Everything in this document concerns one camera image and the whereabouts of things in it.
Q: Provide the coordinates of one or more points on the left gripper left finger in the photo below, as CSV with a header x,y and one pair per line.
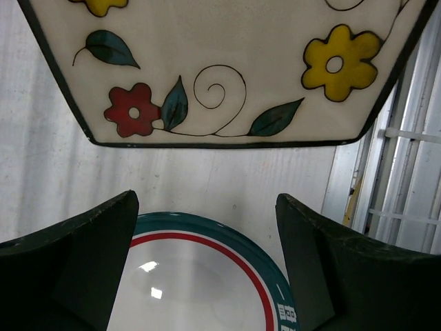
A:
x,y
66,276

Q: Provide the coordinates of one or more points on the striped rim plate front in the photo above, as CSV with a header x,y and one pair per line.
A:
x,y
185,272

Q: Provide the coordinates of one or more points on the beige floral square plate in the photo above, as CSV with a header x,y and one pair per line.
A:
x,y
226,74

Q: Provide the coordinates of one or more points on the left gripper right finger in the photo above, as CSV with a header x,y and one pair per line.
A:
x,y
343,280

